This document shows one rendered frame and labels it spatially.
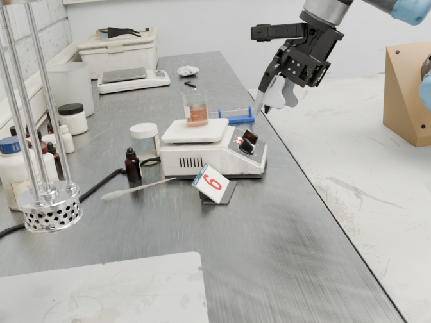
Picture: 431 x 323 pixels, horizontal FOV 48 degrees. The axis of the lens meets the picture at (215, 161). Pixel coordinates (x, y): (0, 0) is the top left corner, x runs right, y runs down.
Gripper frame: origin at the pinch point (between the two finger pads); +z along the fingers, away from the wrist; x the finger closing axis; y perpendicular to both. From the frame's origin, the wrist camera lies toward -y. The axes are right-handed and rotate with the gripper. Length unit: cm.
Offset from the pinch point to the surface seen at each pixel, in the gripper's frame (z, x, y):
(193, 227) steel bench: 14.8, -25.6, 10.4
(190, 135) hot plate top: 9.1, -11.4, -5.3
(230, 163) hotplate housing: 9.8, -9.0, 3.8
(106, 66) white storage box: 41, 52, -90
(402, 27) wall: -19, 168, -25
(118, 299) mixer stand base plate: 17, -45, 14
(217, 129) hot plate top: 6.8, -6.6, -3.3
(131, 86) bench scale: 35, 41, -65
